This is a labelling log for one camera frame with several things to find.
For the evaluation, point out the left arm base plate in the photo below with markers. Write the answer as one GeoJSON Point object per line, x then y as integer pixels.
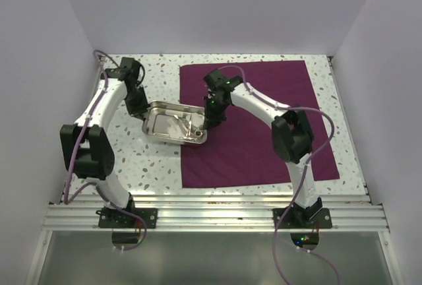
{"type": "Point", "coordinates": [111, 218]}

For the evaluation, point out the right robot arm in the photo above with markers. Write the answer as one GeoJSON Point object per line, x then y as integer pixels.
{"type": "Point", "coordinates": [292, 137]}

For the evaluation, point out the white gauze pad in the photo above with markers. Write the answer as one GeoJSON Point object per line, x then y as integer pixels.
{"type": "Point", "coordinates": [173, 128]}

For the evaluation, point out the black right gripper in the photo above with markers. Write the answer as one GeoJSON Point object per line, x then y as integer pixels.
{"type": "Point", "coordinates": [211, 121]}

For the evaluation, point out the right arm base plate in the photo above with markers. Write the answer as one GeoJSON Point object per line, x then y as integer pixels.
{"type": "Point", "coordinates": [294, 220]}

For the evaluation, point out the steel scissors ring handles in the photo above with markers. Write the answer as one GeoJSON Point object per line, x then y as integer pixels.
{"type": "Point", "coordinates": [185, 126]}

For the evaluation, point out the stainless steel tray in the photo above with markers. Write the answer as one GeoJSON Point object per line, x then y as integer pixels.
{"type": "Point", "coordinates": [155, 125]}

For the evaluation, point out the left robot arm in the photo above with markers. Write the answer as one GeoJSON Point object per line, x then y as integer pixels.
{"type": "Point", "coordinates": [87, 152]}

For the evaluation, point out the aluminium rail frame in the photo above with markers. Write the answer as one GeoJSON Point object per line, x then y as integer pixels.
{"type": "Point", "coordinates": [151, 170]}

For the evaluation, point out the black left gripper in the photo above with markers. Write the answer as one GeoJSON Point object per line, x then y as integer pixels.
{"type": "Point", "coordinates": [140, 111]}

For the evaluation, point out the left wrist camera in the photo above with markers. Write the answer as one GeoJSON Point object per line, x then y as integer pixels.
{"type": "Point", "coordinates": [136, 68]}

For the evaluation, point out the purple cloth mat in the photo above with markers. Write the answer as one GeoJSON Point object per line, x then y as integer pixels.
{"type": "Point", "coordinates": [239, 151]}

